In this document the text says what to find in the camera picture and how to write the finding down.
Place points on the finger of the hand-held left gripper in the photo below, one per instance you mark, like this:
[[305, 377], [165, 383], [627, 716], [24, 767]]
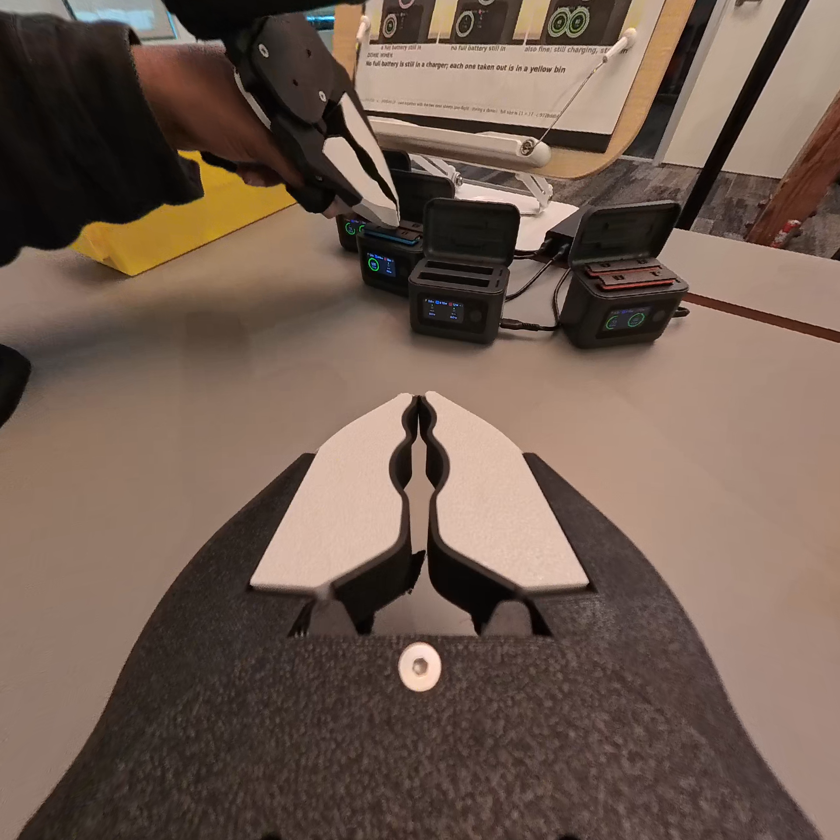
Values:
[[358, 177], [364, 128]]

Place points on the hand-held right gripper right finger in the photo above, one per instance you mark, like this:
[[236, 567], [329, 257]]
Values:
[[505, 512]]

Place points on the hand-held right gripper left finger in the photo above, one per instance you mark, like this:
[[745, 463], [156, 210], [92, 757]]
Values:
[[334, 512]]

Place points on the black battery charging case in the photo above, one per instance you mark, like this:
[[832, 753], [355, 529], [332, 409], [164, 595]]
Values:
[[472, 223], [348, 239], [387, 282], [630, 226]]

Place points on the black battery blue edge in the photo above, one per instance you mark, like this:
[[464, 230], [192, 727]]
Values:
[[387, 234]]

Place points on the black battery red edge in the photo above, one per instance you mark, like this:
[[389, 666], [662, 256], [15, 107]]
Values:
[[413, 228], [623, 267], [636, 282]]

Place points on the yellow plastic bin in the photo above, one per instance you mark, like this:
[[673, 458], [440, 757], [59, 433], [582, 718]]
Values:
[[164, 236]]

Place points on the person's left hand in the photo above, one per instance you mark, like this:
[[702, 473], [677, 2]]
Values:
[[197, 98]]

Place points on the white board ledge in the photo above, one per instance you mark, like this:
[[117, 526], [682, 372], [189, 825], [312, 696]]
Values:
[[459, 138]]

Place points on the black multiport charger hub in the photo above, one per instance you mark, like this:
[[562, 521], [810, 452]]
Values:
[[564, 229]]

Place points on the instruction sheet on wooden stand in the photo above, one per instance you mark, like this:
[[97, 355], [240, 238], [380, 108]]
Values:
[[656, 98]]

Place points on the black chair armrest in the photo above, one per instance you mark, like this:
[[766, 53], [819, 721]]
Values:
[[10, 380]]

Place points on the small red floor object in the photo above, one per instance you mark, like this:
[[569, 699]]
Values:
[[784, 233]]

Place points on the brown wooden panel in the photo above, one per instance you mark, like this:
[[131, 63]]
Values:
[[807, 184]]

